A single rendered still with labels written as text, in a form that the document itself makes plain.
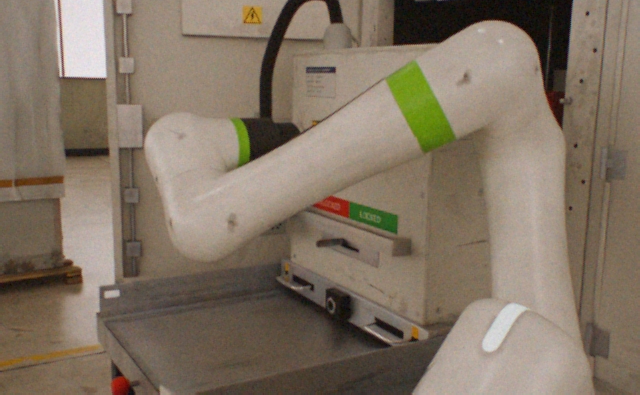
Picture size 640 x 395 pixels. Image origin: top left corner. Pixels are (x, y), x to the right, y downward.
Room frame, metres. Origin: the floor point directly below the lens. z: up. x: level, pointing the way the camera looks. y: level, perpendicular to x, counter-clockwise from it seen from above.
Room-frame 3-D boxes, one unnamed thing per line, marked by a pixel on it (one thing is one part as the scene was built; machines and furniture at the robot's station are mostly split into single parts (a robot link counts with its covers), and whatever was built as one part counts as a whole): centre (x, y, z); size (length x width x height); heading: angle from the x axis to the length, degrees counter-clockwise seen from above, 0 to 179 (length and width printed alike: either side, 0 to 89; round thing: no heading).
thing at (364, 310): (1.34, -0.04, 0.90); 0.54 x 0.05 x 0.06; 32
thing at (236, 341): (1.29, 0.04, 0.82); 0.68 x 0.62 x 0.06; 122
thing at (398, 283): (1.33, -0.02, 1.15); 0.48 x 0.01 x 0.48; 32
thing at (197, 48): (1.70, 0.23, 1.21); 0.63 x 0.07 x 0.74; 105
